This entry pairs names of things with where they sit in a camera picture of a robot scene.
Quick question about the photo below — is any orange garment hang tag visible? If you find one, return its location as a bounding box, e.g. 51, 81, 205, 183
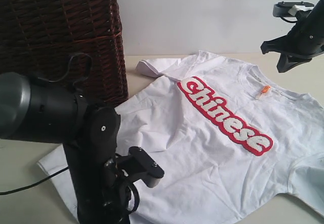
255, 85, 271, 99

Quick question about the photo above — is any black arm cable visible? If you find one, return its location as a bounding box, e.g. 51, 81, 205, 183
0, 53, 93, 196

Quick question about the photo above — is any dark brown wicker basket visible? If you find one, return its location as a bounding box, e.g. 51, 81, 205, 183
1, 0, 129, 106

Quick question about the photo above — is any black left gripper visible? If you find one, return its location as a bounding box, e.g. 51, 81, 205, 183
75, 155, 142, 223

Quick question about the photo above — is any white t-shirt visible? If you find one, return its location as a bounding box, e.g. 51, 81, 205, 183
37, 51, 324, 224

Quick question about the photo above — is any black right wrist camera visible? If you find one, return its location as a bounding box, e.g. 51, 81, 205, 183
272, 1, 315, 18

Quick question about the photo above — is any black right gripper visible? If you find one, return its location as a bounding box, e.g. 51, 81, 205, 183
260, 10, 323, 73

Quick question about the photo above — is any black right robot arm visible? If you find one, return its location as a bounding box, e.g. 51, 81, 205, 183
261, 0, 323, 73

